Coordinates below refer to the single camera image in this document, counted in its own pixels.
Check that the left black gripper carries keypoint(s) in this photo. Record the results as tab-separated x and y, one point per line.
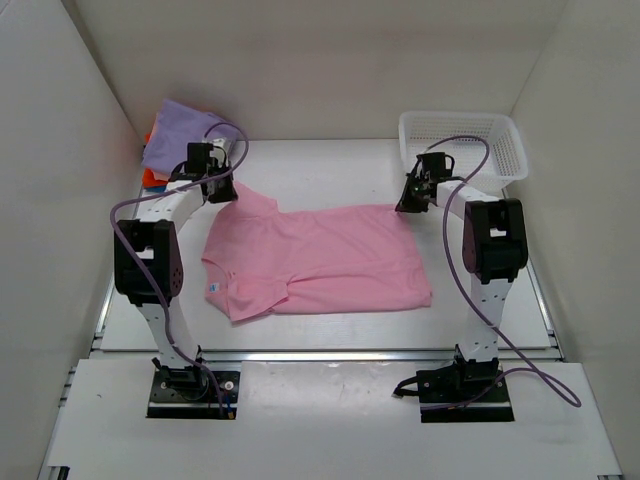
230	194

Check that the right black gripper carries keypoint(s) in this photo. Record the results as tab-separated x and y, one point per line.
405	204

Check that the pink t shirt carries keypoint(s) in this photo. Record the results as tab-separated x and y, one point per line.
259	260

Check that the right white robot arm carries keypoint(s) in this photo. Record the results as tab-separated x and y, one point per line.
494	250

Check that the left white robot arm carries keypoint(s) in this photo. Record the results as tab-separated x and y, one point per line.
148	267

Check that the purple folded t shirt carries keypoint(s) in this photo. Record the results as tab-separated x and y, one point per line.
181	125

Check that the orange folded t shirt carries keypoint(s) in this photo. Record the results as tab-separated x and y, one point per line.
154	173

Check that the white plastic basket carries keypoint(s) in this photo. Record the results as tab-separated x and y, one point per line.
469	139

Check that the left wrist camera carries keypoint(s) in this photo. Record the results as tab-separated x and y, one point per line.
222	147

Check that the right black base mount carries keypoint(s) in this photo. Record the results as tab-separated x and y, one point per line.
463	391

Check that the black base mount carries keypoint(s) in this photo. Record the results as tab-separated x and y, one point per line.
463	391
190	394

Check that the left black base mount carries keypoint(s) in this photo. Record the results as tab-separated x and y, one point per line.
190	394

